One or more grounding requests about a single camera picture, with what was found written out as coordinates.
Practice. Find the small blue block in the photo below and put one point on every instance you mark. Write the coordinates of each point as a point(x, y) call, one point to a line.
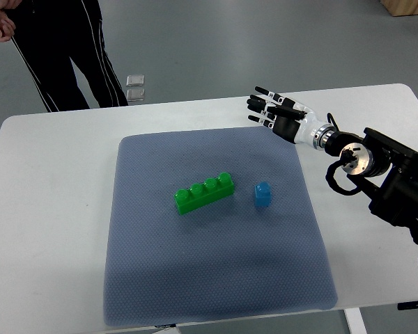
point(262, 194)

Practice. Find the blue-grey textured mat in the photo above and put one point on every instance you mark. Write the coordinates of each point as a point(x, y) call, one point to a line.
point(224, 260)

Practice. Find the person in black trousers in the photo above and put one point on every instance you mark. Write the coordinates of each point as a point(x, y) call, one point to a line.
point(54, 38)

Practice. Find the lower metal floor plate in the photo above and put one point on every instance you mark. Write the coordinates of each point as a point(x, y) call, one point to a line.
point(135, 94)

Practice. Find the black table control panel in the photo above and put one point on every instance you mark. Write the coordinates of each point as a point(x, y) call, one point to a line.
point(410, 305)

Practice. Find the white table leg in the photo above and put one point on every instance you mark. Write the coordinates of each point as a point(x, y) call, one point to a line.
point(355, 321)

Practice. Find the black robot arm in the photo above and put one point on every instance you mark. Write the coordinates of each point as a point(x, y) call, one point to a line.
point(381, 168)

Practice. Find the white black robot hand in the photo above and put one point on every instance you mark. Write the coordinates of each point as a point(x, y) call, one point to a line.
point(288, 119)

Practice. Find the wooden box corner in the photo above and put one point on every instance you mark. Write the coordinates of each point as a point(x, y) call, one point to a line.
point(399, 8)

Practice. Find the long green block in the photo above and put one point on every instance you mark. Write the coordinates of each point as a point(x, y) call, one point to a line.
point(202, 194)

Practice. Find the upper metal floor plate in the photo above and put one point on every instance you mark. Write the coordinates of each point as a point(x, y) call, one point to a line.
point(135, 80)

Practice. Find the metal floor plate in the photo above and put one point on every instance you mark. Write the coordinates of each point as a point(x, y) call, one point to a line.
point(135, 94)
point(135, 80)

